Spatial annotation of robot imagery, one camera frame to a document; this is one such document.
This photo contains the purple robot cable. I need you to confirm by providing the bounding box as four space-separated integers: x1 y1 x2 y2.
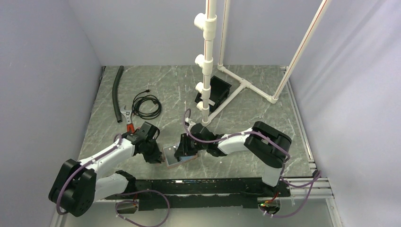
114 190 170 227

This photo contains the black corrugated hose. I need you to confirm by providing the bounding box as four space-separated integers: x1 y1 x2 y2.
112 65 125 123

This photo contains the white pvc pipe frame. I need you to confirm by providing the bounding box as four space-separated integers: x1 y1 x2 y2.
194 0 330 126

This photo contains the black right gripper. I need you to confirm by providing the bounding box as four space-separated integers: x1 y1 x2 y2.
174 133 208 157

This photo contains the dark credit card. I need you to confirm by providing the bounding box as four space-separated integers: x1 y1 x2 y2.
163 145 181 168

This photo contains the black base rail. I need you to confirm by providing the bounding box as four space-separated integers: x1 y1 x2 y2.
107 177 291 211

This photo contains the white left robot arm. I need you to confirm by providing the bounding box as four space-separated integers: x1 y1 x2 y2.
48 122 163 217

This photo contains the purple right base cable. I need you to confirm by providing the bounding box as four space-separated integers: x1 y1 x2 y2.
258 170 323 219

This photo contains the black card tray box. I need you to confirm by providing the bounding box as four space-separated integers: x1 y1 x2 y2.
195 76 232 113

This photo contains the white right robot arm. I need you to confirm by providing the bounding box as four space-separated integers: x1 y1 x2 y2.
174 121 292 196

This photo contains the coiled black usb cable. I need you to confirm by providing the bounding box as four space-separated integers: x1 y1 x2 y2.
131 90 163 120

